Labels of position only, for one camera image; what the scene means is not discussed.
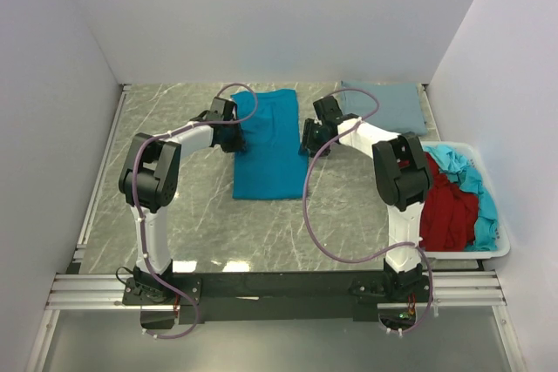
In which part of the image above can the teal blue t-shirt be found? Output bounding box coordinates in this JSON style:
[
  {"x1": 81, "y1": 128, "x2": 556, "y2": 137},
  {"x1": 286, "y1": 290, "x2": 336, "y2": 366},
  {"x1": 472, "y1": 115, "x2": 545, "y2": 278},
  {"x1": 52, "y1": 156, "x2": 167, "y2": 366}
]
[{"x1": 232, "y1": 89, "x2": 308, "y2": 200}]

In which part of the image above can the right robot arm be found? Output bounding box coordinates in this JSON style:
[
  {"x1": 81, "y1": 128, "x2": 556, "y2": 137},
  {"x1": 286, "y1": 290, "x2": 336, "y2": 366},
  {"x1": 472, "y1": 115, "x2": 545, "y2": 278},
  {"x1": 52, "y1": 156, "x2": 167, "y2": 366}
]
[{"x1": 300, "y1": 94, "x2": 433, "y2": 301}]

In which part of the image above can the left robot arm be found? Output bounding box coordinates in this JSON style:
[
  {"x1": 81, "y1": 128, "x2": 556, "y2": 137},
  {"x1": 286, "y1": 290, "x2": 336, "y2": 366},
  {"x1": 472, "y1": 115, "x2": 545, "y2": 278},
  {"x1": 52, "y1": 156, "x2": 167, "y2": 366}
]
[{"x1": 118, "y1": 97, "x2": 246, "y2": 304}]

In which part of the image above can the folded grey-blue t-shirt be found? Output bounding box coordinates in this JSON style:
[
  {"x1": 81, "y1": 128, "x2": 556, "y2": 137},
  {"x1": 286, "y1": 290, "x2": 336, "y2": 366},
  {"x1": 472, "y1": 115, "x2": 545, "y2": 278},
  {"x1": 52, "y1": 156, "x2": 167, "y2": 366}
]
[{"x1": 339, "y1": 81, "x2": 427, "y2": 135}]

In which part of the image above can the light blue t-shirt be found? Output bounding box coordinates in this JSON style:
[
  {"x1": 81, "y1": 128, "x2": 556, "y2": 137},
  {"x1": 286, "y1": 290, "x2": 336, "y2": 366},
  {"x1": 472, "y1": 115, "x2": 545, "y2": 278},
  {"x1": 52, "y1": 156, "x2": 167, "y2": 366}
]
[{"x1": 425, "y1": 143, "x2": 500, "y2": 254}]

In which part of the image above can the red t-shirt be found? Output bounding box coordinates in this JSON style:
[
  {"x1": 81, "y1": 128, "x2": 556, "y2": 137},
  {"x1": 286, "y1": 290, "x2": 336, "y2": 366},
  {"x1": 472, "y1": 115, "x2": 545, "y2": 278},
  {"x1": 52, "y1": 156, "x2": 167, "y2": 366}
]
[{"x1": 420, "y1": 152, "x2": 479, "y2": 252}]

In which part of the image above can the black mounting beam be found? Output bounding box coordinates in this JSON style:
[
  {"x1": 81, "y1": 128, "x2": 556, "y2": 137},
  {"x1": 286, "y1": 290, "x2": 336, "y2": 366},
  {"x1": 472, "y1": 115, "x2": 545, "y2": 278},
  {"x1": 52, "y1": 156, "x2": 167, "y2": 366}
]
[{"x1": 122, "y1": 270, "x2": 432, "y2": 330}]

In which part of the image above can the white plastic laundry basket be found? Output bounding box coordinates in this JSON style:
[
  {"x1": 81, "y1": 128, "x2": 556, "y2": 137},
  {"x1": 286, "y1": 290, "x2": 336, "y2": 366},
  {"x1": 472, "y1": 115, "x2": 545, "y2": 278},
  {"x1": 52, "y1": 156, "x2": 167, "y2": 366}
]
[{"x1": 418, "y1": 140, "x2": 511, "y2": 260}]

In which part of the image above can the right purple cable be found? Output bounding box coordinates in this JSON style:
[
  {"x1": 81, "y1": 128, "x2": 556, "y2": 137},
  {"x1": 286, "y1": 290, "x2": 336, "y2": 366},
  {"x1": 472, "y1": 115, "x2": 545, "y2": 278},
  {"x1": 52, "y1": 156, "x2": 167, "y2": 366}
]
[{"x1": 302, "y1": 87, "x2": 437, "y2": 341}]

